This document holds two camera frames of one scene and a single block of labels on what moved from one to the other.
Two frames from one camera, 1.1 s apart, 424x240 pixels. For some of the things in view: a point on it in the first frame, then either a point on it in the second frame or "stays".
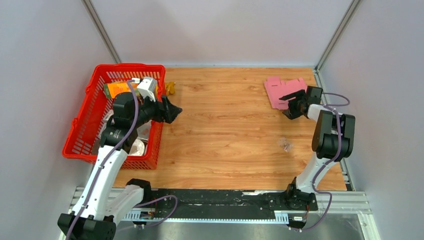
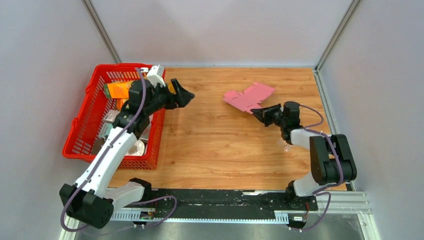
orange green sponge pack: (112, 89) stays
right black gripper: (291, 113) → (266, 112)
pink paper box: (276, 89) → (249, 99)
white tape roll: (137, 148) stays
